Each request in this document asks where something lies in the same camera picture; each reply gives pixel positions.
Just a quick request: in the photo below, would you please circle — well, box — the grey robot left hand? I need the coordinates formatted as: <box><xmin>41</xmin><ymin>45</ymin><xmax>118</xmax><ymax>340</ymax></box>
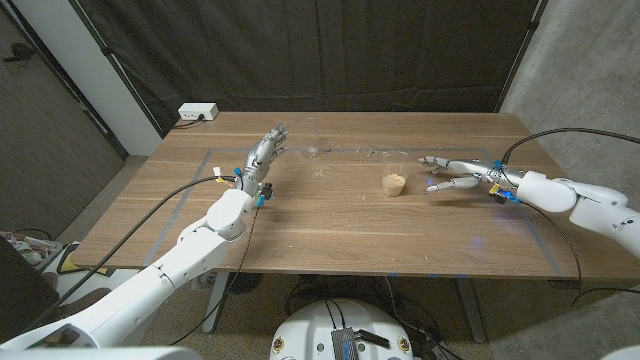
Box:
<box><xmin>234</xmin><ymin>123</ymin><xmax>290</xmax><ymax>199</ymax></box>

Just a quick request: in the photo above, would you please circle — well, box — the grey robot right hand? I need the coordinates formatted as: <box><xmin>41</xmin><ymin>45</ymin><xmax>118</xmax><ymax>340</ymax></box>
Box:
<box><xmin>418</xmin><ymin>155</ymin><xmax>524</xmax><ymax>199</ymax></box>

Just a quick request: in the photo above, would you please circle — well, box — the tall clear plastic cup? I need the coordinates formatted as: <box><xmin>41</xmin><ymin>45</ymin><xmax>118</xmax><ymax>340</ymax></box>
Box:
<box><xmin>299</xmin><ymin>117</ymin><xmax>321</xmax><ymax>159</ymax></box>

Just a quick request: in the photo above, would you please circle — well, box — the wide clear plastic cup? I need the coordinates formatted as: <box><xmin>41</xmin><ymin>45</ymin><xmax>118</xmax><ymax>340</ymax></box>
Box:
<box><xmin>380</xmin><ymin>150</ymin><xmax>416</xmax><ymax>198</ymax></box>

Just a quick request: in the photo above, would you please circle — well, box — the brown sugar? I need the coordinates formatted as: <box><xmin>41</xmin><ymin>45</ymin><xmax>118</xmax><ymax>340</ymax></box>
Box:
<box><xmin>382</xmin><ymin>173</ymin><xmax>407</xmax><ymax>198</ymax></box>

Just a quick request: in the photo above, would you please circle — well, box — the white power strip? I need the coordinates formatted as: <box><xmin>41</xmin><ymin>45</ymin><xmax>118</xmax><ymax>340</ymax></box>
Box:
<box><xmin>177</xmin><ymin>102</ymin><xmax>220</xmax><ymax>122</ymax></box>

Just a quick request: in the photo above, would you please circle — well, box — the black backdrop stand pole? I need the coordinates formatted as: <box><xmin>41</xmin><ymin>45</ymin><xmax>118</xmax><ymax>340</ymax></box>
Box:
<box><xmin>67</xmin><ymin>0</ymin><xmax>165</xmax><ymax>139</ymax></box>
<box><xmin>494</xmin><ymin>0</ymin><xmax>549</xmax><ymax>114</ymax></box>

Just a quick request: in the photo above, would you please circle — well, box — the black backdrop curtain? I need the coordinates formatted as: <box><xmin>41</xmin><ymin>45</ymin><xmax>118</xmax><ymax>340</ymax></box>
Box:
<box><xmin>74</xmin><ymin>0</ymin><xmax>544</xmax><ymax>136</ymax></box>

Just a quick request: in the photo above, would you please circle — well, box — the grey table leg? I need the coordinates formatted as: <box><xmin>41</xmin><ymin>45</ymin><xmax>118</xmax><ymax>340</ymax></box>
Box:
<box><xmin>455</xmin><ymin>277</ymin><xmax>487</xmax><ymax>344</ymax></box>
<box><xmin>202</xmin><ymin>271</ymin><xmax>231</xmax><ymax>334</ymax></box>

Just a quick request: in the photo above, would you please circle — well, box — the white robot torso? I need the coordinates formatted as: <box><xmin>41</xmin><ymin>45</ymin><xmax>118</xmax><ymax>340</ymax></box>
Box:
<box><xmin>268</xmin><ymin>298</ymin><xmax>415</xmax><ymax>360</ymax></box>

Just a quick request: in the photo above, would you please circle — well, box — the grey box on torso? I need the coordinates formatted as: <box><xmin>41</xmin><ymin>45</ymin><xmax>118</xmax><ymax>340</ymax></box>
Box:
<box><xmin>331</xmin><ymin>327</ymin><xmax>360</xmax><ymax>360</ymax></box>

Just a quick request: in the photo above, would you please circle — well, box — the patterned bag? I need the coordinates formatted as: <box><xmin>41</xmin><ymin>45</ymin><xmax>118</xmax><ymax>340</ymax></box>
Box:
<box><xmin>0</xmin><ymin>230</ymin><xmax>64</xmax><ymax>266</ymax></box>

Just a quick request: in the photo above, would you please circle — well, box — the black power cable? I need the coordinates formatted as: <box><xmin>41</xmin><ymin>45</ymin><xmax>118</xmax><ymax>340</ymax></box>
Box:
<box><xmin>172</xmin><ymin>114</ymin><xmax>206</xmax><ymax>130</ymax></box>

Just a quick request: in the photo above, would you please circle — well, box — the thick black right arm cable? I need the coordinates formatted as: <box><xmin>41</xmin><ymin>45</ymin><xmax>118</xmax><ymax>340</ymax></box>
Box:
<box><xmin>501</xmin><ymin>127</ymin><xmax>640</xmax><ymax>166</ymax></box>

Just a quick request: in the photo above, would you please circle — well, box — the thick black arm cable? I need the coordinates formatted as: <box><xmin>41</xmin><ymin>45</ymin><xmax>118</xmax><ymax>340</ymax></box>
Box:
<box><xmin>29</xmin><ymin>174</ymin><xmax>236</xmax><ymax>326</ymax></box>
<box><xmin>501</xmin><ymin>127</ymin><xmax>640</xmax><ymax>166</ymax></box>

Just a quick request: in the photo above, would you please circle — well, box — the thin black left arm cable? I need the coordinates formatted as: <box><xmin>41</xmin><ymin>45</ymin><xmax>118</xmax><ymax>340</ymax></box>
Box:
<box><xmin>169</xmin><ymin>205</ymin><xmax>261</xmax><ymax>346</ymax></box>

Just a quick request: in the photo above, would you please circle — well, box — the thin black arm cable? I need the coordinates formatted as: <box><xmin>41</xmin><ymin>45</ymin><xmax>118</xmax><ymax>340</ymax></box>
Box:
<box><xmin>519</xmin><ymin>199</ymin><xmax>640</xmax><ymax>309</ymax></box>
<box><xmin>169</xmin><ymin>205</ymin><xmax>261</xmax><ymax>346</ymax></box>

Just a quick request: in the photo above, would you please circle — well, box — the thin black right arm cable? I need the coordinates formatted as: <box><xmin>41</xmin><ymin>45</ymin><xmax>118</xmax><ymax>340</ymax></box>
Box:
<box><xmin>519</xmin><ymin>199</ymin><xmax>640</xmax><ymax>309</ymax></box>

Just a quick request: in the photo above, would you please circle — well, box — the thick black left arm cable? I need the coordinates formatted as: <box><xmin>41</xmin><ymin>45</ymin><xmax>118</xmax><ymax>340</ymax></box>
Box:
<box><xmin>29</xmin><ymin>174</ymin><xmax>236</xmax><ymax>326</ymax></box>

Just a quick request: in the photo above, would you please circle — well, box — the black door handle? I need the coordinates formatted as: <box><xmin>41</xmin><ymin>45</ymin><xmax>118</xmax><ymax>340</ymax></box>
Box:
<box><xmin>2</xmin><ymin>42</ymin><xmax>36</xmax><ymax>64</ymax></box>

